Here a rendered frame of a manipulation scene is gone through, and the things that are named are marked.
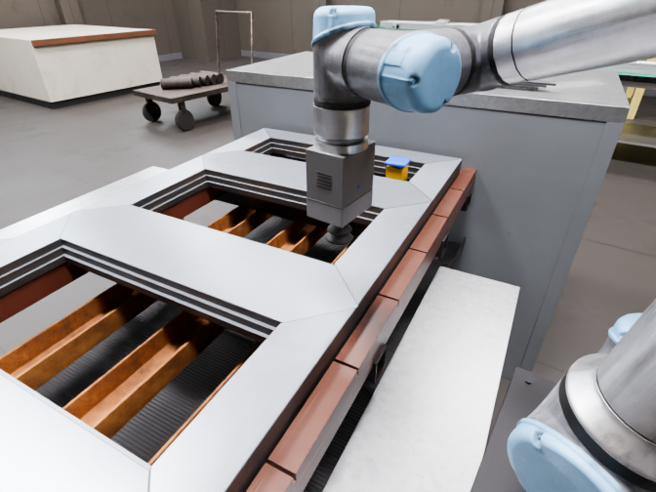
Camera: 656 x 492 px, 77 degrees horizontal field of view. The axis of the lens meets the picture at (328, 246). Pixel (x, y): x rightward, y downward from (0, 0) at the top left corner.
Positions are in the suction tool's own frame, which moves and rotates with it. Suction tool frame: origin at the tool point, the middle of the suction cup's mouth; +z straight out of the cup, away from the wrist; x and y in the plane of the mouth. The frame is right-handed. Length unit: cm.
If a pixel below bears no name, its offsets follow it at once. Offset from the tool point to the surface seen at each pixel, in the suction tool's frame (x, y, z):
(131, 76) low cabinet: -575, -311, 80
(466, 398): 23.5, -6.9, 29.2
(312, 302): -2.1, 4.6, 11.2
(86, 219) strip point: -63, 11, 12
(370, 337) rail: 8.3, 2.8, 14.8
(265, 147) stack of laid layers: -67, -54, 14
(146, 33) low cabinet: -572, -350, 26
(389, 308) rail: 7.6, -5.2, 14.8
